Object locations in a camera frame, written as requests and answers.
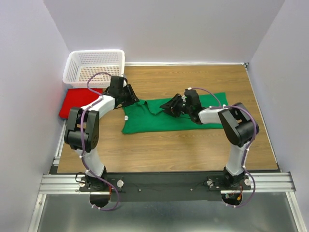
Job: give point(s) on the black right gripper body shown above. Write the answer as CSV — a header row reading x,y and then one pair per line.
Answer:
x,y
179,107

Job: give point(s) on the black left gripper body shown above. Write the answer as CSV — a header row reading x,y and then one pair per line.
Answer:
x,y
128,96

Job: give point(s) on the green t shirt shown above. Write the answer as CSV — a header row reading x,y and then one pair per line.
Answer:
x,y
147,116

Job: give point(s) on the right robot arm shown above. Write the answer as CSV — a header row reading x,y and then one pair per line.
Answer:
x,y
238,124

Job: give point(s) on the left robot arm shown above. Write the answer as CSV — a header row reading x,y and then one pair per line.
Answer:
x,y
82,130

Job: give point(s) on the folded red t shirt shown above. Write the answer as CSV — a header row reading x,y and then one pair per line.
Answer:
x,y
76,97

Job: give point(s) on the white plastic perforated basket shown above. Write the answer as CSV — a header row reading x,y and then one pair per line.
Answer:
x,y
93,68

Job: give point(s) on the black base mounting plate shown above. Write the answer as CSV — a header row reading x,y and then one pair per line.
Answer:
x,y
165,187

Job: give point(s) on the aluminium frame rail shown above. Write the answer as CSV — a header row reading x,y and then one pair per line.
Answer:
x,y
61,207

